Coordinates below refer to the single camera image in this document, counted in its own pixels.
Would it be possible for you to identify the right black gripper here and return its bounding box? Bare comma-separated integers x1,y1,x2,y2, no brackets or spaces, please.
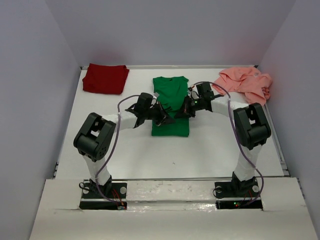
174,95,204,119

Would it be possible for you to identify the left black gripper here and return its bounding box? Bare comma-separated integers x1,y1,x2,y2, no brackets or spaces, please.
143,102,175,127

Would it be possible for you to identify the green t shirt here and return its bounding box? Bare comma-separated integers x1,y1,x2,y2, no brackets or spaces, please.
151,76,190,138

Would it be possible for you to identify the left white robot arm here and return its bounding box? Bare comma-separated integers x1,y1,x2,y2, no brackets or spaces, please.
73,92,176,200

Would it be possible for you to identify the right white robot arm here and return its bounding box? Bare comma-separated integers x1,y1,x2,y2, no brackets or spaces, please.
174,81,272,202

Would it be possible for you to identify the red folded t shirt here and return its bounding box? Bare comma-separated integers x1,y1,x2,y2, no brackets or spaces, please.
82,63,130,95

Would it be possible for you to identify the pink crumpled t shirt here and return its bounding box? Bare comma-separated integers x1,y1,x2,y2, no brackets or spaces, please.
213,66,273,106

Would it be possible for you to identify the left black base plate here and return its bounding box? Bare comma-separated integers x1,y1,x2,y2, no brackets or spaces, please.
78,180,128,211

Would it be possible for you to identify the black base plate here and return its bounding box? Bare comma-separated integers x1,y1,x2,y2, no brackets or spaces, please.
212,181,263,210
78,180,128,211

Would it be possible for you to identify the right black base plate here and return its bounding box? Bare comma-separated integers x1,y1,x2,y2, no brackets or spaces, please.
212,181,263,210

